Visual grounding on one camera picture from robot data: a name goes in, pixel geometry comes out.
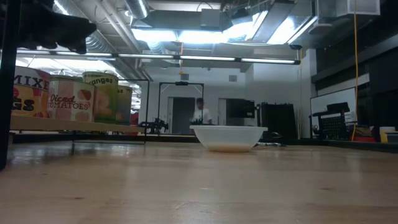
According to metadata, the black cart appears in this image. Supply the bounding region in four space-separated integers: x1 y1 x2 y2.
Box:
308 101 351 141

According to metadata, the white ceiling unit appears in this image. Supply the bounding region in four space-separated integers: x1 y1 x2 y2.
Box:
317 0 382 18

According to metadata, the wooden shelf black metal frame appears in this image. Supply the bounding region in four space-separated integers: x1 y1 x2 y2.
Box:
9 78 150 157

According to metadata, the yellow cable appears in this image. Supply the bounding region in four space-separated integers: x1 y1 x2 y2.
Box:
350 0 359 141

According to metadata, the silver ceiling duct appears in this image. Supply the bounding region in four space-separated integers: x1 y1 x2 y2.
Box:
125 0 150 20

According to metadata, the black doorway frame rig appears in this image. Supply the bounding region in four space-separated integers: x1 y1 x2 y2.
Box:
157 81 205 135

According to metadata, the white red diced tomatoes can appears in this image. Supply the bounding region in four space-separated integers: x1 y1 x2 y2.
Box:
47 77 96 123

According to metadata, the person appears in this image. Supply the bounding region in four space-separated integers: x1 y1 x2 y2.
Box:
192 97 214 126

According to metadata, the black monitor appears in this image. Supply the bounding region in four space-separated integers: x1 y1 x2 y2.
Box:
224 98 259 119

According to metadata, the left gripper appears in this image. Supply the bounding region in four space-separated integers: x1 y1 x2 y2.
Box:
18 0 98 55

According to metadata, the green oranges can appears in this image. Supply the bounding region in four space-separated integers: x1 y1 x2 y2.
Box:
81 71 120 124

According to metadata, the black aluminium table frame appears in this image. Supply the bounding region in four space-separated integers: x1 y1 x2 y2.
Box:
0 0 22 171

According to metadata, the yellow container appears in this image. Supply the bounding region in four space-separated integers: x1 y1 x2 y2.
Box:
379 126 396 144

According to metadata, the whiteboard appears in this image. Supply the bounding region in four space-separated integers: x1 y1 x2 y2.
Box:
310 87 358 125

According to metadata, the blue yellow peaches can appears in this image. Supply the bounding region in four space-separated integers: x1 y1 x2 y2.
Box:
116 85 134 126

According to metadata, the black cabinet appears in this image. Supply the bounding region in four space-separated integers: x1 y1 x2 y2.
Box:
260 102 299 146

